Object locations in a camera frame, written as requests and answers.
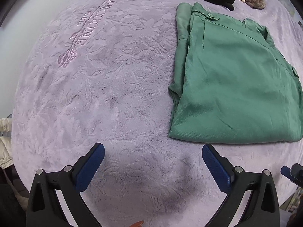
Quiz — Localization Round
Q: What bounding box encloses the green button-up work jacket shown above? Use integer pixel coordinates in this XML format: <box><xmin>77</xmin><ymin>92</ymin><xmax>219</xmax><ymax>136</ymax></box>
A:
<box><xmin>168</xmin><ymin>2</ymin><xmax>303</xmax><ymax>145</ymax></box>

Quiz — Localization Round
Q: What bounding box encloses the purple embossed blanket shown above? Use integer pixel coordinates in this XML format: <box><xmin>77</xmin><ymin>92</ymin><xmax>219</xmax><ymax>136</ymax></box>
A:
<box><xmin>11</xmin><ymin>0</ymin><xmax>303</xmax><ymax>227</ymax></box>

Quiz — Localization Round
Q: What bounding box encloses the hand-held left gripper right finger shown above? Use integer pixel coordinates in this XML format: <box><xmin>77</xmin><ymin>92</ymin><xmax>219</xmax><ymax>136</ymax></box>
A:
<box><xmin>202</xmin><ymin>143</ymin><xmax>281</xmax><ymax>227</ymax></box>

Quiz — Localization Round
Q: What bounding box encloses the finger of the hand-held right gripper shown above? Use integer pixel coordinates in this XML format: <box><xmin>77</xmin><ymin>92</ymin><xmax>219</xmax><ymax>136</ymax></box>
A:
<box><xmin>291</xmin><ymin>163</ymin><xmax>303</xmax><ymax>175</ymax></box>
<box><xmin>280</xmin><ymin>166</ymin><xmax>303</xmax><ymax>188</ymax></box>

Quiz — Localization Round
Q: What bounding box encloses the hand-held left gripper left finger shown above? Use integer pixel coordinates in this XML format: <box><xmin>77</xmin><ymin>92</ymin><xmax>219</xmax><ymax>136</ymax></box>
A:
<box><xmin>26</xmin><ymin>142</ymin><xmax>105</xmax><ymax>227</ymax></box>

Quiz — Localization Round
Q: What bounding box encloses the cream down jacket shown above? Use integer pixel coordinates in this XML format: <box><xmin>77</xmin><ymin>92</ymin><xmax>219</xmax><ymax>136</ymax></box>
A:
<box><xmin>0</xmin><ymin>117</ymin><xmax>15</xmax><ymax>171</ymax></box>

